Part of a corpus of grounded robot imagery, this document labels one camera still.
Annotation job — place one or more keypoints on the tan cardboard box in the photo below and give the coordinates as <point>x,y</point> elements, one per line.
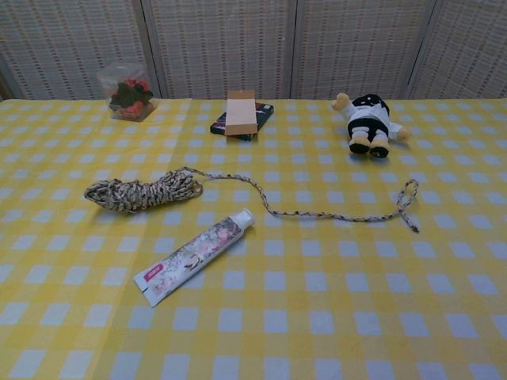
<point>239,115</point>

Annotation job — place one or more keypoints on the dark flat book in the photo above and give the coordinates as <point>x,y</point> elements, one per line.
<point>266,111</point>

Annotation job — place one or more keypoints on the floral print toothpaste tube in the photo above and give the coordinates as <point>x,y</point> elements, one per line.
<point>190,253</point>

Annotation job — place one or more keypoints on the yellow checkered tablecloth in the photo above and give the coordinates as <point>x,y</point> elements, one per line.
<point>317,277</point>

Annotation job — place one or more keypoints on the black and white plush doll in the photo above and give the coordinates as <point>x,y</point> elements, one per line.
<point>368,118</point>

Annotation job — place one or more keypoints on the woven folding screen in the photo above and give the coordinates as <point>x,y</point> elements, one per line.
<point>222,39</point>

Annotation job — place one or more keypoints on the clear box of clips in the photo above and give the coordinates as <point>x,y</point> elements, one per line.
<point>126,95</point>

